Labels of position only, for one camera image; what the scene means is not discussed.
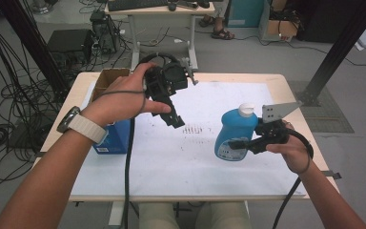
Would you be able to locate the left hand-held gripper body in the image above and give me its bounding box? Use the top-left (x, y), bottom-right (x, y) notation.
top-left (143, 56), bottom-right (200, 104)

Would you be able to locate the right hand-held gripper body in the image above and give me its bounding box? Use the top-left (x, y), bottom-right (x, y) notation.
top-left (254, 100), bottom-right (303, 148)

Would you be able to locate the blue bottle with white cap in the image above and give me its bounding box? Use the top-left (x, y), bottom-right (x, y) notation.
top-left (213, 102), bottom-right (260, 162)

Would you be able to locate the blue cardboard box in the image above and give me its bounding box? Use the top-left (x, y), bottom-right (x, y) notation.
top-left (89, 67), bottom-right (133, 156)

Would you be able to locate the person's right hand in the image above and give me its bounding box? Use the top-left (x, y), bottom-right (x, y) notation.
top-left (265, 119), bottom-right (315, 176)

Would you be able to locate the person's left hand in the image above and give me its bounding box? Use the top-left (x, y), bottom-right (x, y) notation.
top-left (80, 61), bottom-right (173, 128)

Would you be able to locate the white table mat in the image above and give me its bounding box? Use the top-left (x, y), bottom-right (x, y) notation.
top-left (71, 80), bottom-right (308, 197)

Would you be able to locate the dark floor mat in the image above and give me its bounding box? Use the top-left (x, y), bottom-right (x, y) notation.
top-left (286, 80), bottom-right (356, 135)

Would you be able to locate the white desk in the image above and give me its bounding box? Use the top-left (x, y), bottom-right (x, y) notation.
top-left (104, 2), bottom-right (216, 73)

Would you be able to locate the person's leg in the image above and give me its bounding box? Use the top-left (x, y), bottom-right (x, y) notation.
top-left (138, 202), bottom-right (178, 229)
top-left (211, 0), bottom-right (236, 41)
top-left (199, 200), bottom-right (253, 229)
top-left (198, 14), bottom-right (217, 29)

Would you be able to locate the person's right leg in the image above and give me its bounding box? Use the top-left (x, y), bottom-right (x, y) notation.
top-left (199, 200), bottom-right (253, 229)

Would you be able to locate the black computer tower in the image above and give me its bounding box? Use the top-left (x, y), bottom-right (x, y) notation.
top-left (90, 10), bottom-right (122, 55)

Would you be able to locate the black keyboard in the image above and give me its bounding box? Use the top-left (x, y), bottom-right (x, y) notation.
top-left (107, 0), bottom-right (170, 12)

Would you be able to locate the person's left leg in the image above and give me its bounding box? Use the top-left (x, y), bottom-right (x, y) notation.
top-left (138, 202), bottom-right (178, 229)

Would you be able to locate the black equipment case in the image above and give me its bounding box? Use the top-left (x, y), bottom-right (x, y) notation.
top-left (46, 29), bottom-right (95, 70)

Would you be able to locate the brown cardboard box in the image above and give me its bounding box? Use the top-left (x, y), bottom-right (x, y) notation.
top-left (266, 18), bottom-right (299, 42)

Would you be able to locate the teal box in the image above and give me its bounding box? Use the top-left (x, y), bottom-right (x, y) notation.
top-left (225, 0), bottom-right (265, 29)

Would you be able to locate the white table leg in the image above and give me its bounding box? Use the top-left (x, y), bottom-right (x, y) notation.
top-left (108, 200), bottom-right (126, 227)

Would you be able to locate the right hand-held gripper cable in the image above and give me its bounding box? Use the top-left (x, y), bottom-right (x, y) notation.
top-left (271, 128), bottom-right (315, 229)

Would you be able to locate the hand-held gripper cable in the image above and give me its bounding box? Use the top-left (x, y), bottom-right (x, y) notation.
top-left (271, 128), bottom-right (315, 229)
top-left (90, 52), bottom-right (181, 229)

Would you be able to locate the left hand-held gripper cable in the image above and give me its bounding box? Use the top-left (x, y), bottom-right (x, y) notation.
top-left (90, 52), bottom-right (181, 229)

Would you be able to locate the wristwatch with cream strap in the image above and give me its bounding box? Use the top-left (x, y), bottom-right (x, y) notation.
top-left (56, 105), bottom-right (110, 145)

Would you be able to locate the black frame post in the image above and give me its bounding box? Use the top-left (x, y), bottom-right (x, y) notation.
top-left (0, 0), bottom-right (71, 100)
top-left (297, 0), bottom-right (366, 108)

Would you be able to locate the bundle of black floor cables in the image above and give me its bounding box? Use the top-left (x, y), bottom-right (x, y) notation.
top-left (0, 17), bottom-right (72, 192)

